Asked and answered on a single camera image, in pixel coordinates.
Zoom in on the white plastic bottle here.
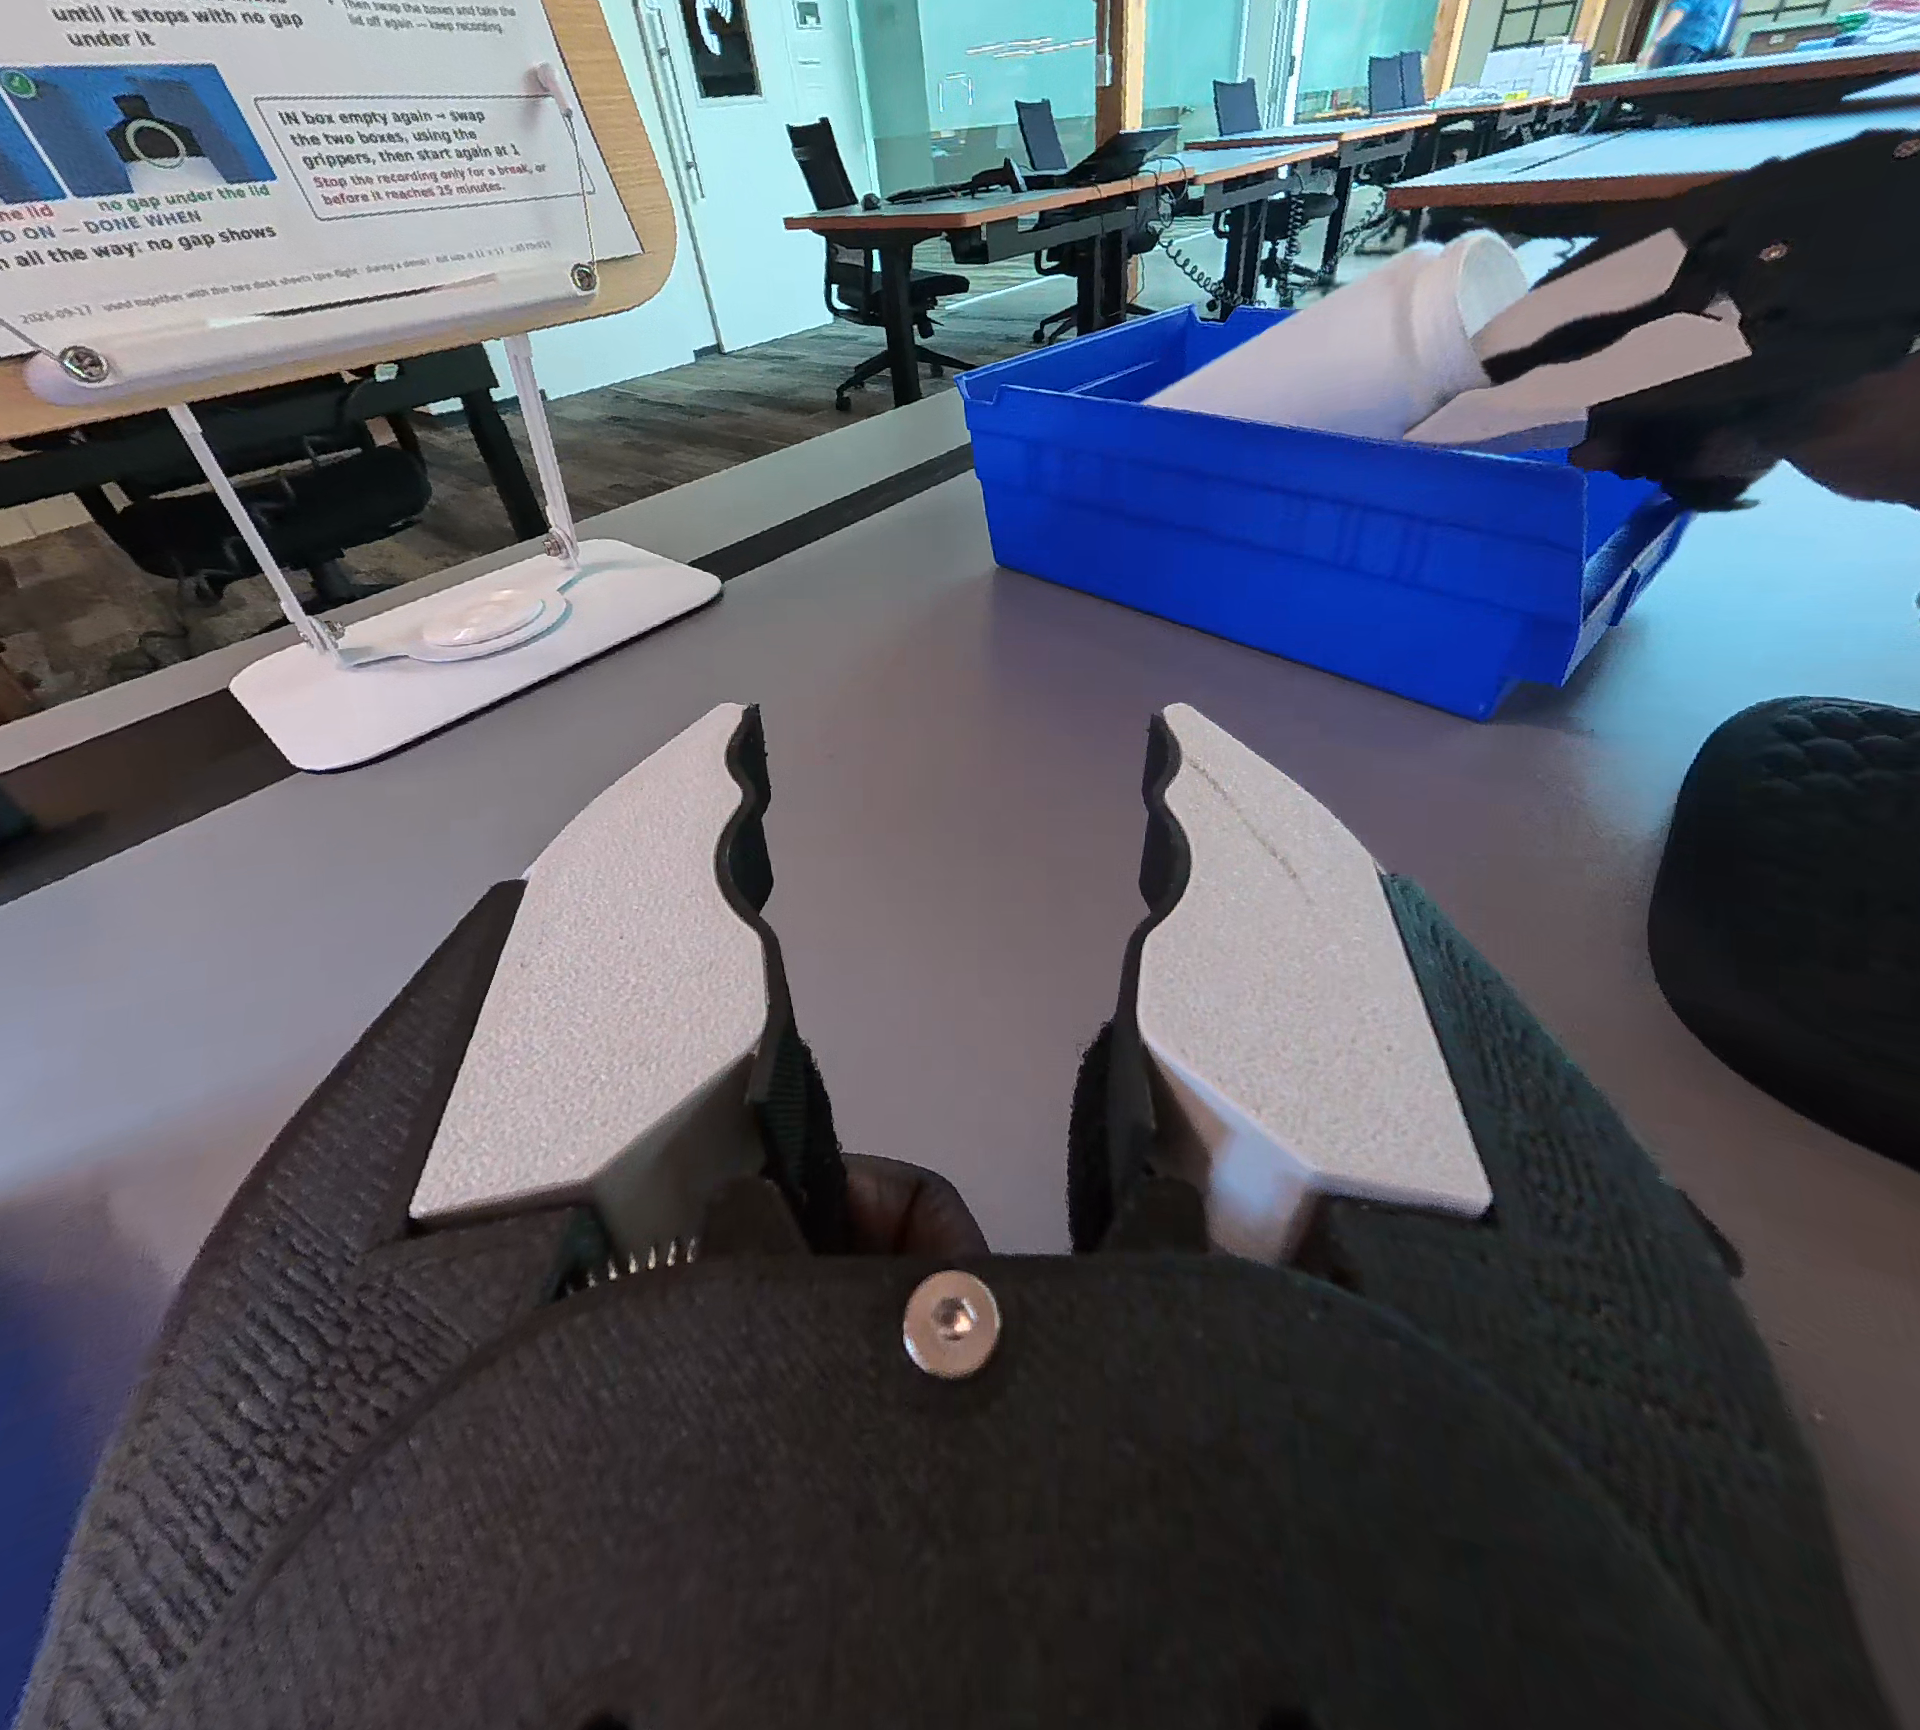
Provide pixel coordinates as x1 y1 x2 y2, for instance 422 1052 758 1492
1147 225 1537 441

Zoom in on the black round pad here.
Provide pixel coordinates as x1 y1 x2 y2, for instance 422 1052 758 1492
1646 694 1920 1169

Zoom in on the black laptop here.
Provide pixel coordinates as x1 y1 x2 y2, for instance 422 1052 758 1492
1062 124 1185 188

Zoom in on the wood-top office desk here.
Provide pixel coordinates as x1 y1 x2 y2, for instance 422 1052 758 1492
784 161 1189 412
1185 110 1443 313

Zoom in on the instruction sign stand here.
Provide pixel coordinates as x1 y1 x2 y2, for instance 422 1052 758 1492
0 0 727 776

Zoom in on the person's left hand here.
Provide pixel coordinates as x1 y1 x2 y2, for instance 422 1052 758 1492
840 1152 992 1260

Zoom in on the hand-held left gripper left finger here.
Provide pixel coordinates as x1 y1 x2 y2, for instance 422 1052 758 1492
408 702 799 1260

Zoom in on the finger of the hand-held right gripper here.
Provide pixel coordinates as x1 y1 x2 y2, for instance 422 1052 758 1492
1476 222 1742 389
1403 311 1759 458

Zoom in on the white door with window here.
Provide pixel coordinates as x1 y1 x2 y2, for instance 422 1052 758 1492
645 0 787 356

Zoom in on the wooden table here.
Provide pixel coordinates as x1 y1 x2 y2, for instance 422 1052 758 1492
0 341 550 547

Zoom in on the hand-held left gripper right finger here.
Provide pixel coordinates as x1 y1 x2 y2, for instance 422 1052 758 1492
1133 702 1496 1263

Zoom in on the long wood-top table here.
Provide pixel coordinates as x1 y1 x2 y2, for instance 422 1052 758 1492
1387 72 1920 218

